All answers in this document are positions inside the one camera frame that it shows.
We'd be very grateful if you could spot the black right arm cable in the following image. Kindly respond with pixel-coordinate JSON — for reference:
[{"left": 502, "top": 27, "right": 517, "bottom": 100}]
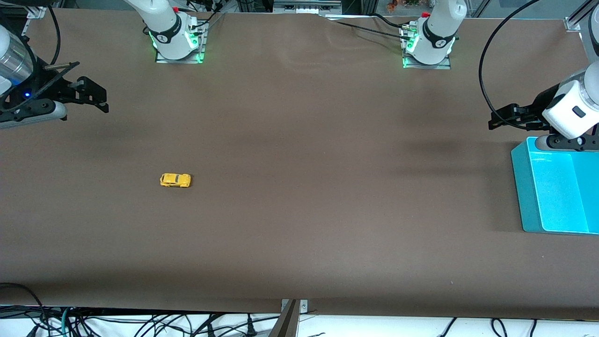
[{"left": 44, "top": 4, "right": 81, "bottom": 71}]

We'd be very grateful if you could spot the black looped floor cable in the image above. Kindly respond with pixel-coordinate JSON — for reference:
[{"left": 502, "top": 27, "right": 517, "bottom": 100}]
[{"left": 0, "top": 282, "right": 50, "bottom": 337}]

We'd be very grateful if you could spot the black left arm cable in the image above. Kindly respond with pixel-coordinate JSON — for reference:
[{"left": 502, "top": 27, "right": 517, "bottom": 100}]
[{"left": 478, "top": 0, "right": 546, "bottom": 118}]

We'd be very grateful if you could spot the teal plastic bin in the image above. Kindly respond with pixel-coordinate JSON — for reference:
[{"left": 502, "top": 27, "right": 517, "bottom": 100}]
[{"left": 511, "top": 136, "right": 599, "bottom": 235}]

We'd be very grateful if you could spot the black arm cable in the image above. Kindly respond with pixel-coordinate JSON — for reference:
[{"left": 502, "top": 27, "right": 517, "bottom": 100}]
[
  {"left": 478, "top": 0, "right": 546, "bottom": 118},
  {"left": 44, "top": 4, "right": 81, "bottom": 71}
]

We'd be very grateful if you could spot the metal table edge bracket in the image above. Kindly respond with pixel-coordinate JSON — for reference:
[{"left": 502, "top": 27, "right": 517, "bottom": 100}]
[{"left": 269, "top": 299, "right": 309, "bottom": 337}]

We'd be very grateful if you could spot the aluminium frame beam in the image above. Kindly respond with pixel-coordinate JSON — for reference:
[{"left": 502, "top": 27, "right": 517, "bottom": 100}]
[{"left": 273, "top": 0, "right": 343, "bottom": 15}]

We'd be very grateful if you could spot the black base power cable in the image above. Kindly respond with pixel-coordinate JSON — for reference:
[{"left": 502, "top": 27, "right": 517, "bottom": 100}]
[{"left": 323, "top": 13, "right": 409, "bottom": 39}]

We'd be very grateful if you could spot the yellow toy beetle car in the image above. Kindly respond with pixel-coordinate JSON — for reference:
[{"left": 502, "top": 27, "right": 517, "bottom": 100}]
[{"left": 160, "top": 173, "right": 192, "bottom": 189}]

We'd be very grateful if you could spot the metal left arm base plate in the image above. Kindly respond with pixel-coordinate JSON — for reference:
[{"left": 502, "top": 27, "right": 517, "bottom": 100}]
[{"left": 400, "top": 23, "right": 452, "bottom": 70}]

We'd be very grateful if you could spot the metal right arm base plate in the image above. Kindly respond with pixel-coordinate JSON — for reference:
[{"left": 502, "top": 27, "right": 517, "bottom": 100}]
[{"left": 155, "top": 20, "right": 207, "bottom": 64}]

